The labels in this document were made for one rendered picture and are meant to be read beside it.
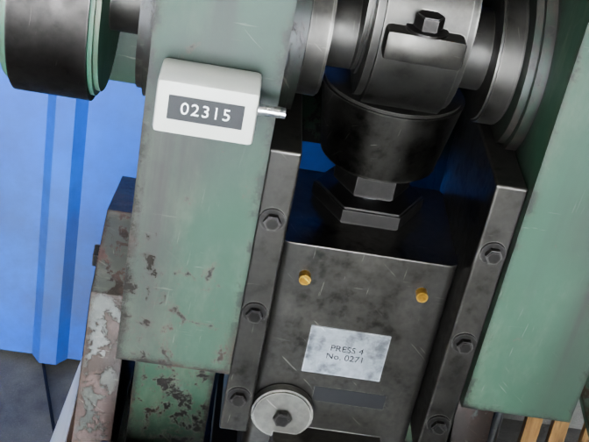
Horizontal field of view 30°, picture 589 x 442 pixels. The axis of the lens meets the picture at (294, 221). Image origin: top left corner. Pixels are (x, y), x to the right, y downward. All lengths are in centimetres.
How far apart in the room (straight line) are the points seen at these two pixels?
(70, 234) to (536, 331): 156
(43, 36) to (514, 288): 41
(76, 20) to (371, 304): 34
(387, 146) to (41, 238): 156
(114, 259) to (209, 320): 51
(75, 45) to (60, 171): 144
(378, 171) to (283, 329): 16
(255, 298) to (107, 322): 52
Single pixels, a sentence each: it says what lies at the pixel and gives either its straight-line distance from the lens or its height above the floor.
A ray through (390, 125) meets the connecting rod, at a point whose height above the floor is 128.
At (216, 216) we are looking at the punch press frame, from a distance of 84.
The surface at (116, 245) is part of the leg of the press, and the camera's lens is 140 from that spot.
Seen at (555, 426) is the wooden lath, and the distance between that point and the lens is 228.
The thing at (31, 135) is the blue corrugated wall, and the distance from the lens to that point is 227.
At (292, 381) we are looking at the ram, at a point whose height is 103.
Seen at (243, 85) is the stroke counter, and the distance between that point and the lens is 76.
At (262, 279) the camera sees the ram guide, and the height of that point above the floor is 115.
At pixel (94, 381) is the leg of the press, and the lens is 142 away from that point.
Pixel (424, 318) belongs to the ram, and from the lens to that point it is 95.
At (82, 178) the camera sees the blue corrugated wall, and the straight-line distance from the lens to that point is 230.
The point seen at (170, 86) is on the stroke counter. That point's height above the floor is 133.
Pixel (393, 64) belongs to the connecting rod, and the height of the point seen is 134.
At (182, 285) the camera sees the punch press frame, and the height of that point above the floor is 114.
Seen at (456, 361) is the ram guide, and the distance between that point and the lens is 94.
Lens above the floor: 165
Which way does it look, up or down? 31 degrees down
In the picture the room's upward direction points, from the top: 11 degrees clockwise
